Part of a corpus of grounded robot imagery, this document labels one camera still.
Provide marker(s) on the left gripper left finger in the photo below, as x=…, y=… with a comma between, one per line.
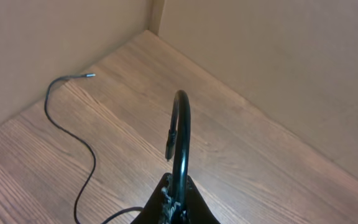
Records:
x=153, y=209

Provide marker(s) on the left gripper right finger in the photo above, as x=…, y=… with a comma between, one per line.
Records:
x=196, y=209

